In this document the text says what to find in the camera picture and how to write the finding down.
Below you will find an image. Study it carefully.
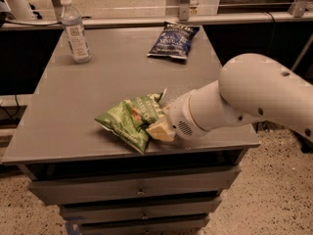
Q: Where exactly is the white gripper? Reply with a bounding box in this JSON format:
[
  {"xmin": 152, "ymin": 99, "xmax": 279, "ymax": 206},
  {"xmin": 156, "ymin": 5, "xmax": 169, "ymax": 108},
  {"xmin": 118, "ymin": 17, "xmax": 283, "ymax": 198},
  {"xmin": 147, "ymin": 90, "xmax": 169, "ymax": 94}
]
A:
[{"xmin": 146, "ymin": 91, "xmax": 206, "ymax": 142}]

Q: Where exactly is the green jalapeno chip bag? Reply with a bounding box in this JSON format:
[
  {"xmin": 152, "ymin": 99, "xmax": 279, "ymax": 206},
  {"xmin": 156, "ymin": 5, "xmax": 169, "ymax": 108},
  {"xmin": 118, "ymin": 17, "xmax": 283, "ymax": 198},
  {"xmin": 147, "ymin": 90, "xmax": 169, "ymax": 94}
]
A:
[{"xmin": 95, "ymin": 92, "xmax": 164, "ymax": 154}]

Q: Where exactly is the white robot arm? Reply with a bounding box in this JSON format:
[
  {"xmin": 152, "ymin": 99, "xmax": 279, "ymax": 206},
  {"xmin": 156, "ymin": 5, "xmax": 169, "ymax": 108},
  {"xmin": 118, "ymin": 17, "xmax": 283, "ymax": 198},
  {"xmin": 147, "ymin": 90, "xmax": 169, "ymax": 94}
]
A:
[{"xmin": 147, "ymin": 54, "xmax": 313, "ymax": 142}]

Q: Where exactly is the blue chip bag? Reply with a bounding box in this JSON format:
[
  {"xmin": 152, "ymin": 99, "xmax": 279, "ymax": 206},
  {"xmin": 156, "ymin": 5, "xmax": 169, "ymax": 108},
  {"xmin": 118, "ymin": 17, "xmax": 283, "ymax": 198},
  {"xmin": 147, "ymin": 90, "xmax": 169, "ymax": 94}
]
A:
[{"xmin": 147, "ymin": 22, "xmax": 200, "ymax": 61}]

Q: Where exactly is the clear plastic water bottle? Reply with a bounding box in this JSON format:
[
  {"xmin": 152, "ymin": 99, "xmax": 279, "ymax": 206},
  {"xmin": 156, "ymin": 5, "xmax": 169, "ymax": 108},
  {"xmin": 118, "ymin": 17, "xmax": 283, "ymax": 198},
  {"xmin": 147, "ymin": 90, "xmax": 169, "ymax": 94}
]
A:
[{"xmin": 60, "ymin": 0, "xmax": 91, "ymax": 64}]

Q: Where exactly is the grey drawer cabinet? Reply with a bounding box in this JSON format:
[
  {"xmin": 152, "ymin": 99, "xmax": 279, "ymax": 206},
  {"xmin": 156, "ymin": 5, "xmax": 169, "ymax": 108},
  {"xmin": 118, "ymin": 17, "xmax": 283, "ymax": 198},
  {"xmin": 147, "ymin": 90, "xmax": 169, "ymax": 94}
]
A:
[{"xmin": 0, "ymin": 25, "xmax": 261, "ymax": 235}]

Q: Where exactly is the bottom grey drawer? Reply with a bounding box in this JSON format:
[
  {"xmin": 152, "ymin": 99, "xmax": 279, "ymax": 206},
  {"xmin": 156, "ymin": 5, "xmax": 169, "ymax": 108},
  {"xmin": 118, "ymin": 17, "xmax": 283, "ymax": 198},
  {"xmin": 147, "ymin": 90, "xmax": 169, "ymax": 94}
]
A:
[{"xmin": 79, "ymin": 214, "xmax": 208, "ymax": 235}]

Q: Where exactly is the grey drawer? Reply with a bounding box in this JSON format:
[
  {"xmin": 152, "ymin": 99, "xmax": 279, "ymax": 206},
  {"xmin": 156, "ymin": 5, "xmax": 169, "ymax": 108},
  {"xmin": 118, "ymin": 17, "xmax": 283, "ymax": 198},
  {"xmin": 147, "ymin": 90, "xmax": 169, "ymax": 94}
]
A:
[
  {"xmin": 61, "ymin": 195, "xmax": 221, "ymax": 224},
  {"xmin": 29, "ymin": 165, "xmax": 241, "ymax": 205},
  {"xmin": 79, "ymin": 214, "xmax": 208, "ymax": 235}
]

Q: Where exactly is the middle grey drawer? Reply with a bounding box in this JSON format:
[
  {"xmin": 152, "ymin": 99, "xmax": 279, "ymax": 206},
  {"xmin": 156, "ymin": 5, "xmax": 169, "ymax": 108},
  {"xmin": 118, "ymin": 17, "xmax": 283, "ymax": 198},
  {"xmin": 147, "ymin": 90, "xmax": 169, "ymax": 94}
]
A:
[{"xmin": 61, "ymin": 195, "xmax": 221, "ymax": 224}]

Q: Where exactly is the top grey drawer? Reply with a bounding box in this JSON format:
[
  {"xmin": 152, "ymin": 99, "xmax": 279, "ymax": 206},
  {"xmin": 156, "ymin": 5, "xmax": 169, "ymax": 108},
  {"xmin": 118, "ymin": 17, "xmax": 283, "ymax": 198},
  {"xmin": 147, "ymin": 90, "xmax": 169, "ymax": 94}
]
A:
[{"xmin": 29, "ymin": 165, "xmax": 241, "ymax": 205}]

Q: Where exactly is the grey metal rail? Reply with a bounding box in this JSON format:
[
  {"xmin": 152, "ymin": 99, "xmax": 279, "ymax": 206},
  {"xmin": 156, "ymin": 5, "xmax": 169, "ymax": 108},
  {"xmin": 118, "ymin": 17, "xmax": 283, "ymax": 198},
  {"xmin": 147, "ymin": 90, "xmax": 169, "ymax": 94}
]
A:
[{"xmin": 0, "ymin": 12, "xmax": 313, "ymax": 31}]

